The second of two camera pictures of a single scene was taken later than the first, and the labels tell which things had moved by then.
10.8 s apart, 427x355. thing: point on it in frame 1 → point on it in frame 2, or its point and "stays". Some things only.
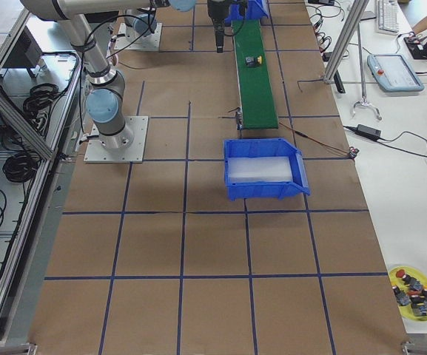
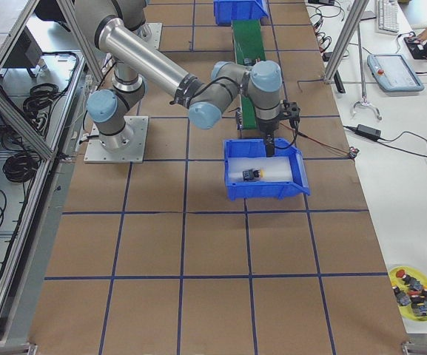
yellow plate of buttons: x=416 y=296 stays
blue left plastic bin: x=254 y=10 stays
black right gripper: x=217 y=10 → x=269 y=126
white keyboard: x=388 y=18 stays
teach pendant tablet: x=392 y=72 stays
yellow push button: x=251 y=61 → x=253 y=174
